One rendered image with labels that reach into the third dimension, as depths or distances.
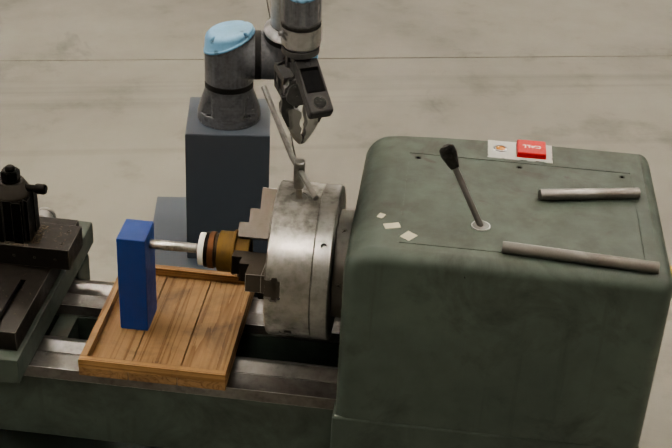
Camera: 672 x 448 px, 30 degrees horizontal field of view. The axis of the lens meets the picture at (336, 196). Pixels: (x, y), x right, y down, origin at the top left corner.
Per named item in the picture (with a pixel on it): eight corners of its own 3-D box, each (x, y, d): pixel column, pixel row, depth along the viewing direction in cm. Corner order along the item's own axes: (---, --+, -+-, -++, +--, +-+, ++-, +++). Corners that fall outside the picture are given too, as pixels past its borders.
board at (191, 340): (255, 289, 282) (256, 274, 280) (225, 391, 251) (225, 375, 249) (125, 275, 284) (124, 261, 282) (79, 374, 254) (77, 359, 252)
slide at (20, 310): (80, 236, 287) (78, 219, 284) (17, 351, 250) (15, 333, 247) (2, 228, 288) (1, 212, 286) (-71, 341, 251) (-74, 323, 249)
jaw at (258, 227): (293, 244, 258) (299, 187, 260) (291, 241, 253) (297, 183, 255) (240, 238, 259) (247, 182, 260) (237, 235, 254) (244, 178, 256)
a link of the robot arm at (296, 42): (327, 30, 228) (284, 36, 225) (326, 52, 230) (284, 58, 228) (314, 11, 233) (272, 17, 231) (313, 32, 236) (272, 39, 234)
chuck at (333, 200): (342, 272, 276) (348, 154, 257) (324, 372, 251) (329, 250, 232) (327, 270, 277) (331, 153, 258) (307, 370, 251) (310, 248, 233)
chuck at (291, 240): (327, 270, 277) (331, 153, 258) (307, 370, 251) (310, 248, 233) (286, 266, 277) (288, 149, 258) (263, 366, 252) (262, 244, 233)
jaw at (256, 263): (289, 252, 251) (280, 277, 240) (287, 275, 253) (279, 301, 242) (234, 247, 252) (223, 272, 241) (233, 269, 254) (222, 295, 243)
